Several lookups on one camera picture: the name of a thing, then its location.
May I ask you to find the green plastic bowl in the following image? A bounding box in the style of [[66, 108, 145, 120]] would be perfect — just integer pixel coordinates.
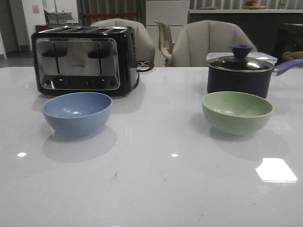
[[201, 91, 274, 135]]

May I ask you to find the left beige upholstered chair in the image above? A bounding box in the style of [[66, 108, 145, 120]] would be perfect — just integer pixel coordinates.
[[91, 18, 155, 63]]

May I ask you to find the beige upholstered chair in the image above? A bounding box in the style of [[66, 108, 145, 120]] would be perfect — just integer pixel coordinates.
[[91, 18, 155, 63], [172, 20, 257, 67]]

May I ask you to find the white drawer cabinet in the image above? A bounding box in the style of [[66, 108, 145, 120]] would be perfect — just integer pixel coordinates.
[[145, 0, 189, 67]]

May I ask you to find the blue plastic bowl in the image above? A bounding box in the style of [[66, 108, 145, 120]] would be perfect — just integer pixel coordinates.
[[42, 92, 113, 136]]

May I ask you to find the wicker basket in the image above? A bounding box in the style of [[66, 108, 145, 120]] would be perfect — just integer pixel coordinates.
[[282, 51, 303, 62]]

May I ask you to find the fruit bowl on counter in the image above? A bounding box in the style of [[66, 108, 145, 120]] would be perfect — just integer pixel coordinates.
[[244, 0, 265, 9]]

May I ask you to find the right beige upholstered chair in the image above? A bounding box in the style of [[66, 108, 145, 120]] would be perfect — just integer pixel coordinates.
[[172, 20, 257, 67]]

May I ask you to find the metal trolley cart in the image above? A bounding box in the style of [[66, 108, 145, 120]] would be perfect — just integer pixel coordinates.
[[44, 9, 73, 25]]

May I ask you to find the glass lid with blue knob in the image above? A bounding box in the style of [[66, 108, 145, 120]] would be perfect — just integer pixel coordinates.
[[206, 44, 274, 72]]

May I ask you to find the beige office chair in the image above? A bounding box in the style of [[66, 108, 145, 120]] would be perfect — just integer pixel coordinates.
[[154, 20, 174, 67]]

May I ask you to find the black toaster power cable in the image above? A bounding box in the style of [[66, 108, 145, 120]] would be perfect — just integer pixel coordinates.
[[135, 61, 155, 72]]

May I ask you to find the black and chrome toaster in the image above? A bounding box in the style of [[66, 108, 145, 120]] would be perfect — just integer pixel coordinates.
[[31, 26, 139, 96]]

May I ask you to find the dark blue saucepan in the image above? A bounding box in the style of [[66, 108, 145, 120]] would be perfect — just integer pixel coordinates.
[[207, 59, 303, 98]]

